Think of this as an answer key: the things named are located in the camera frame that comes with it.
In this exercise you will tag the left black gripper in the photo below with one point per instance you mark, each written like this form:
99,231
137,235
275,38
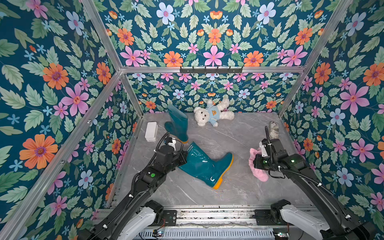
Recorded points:
182,159

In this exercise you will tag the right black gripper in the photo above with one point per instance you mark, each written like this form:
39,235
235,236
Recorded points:
258,162

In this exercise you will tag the pink cloth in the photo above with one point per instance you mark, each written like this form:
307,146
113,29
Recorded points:
259,174

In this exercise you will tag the green rubber boot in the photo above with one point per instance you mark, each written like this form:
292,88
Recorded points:
199,165
178,125

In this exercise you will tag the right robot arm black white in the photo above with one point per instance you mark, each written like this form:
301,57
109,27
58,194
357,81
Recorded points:
339,223

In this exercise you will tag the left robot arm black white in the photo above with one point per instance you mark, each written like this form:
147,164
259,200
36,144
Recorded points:
133,214

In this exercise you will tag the grey white crumpled rag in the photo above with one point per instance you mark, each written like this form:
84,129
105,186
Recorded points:
273,130

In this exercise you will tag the white rectangular box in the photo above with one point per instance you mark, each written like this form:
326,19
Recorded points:
151,131

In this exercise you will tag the white teddy bear blue shirt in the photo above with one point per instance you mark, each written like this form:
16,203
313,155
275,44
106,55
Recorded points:
213,113

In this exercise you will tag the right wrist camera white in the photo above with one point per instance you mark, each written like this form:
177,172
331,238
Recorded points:
263,150

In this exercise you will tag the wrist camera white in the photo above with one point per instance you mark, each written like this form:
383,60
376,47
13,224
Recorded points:
263,150
171,142

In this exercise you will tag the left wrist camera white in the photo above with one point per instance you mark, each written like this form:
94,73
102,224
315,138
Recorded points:
171,142

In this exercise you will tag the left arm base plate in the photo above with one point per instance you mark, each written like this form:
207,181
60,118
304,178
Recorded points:
166,218

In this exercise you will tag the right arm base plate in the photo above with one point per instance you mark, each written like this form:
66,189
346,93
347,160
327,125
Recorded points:
266,217

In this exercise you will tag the white ventilated cable duct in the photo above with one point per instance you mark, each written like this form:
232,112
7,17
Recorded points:
206,234

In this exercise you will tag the black hook rail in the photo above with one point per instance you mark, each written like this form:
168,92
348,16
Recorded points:
211,70

